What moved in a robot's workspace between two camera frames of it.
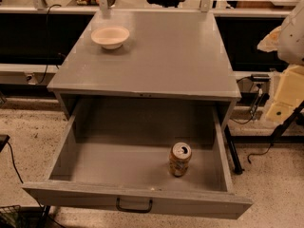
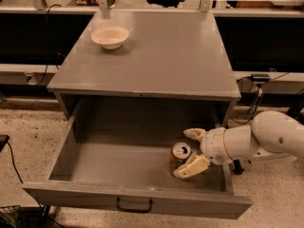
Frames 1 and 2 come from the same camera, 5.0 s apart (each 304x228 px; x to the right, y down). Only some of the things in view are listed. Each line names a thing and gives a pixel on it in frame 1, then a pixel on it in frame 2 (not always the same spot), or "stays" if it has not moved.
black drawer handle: [123, 209] stays
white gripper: [293, 38] → [213, 144]
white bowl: [110, 37] stays
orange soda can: [179, 159] stays
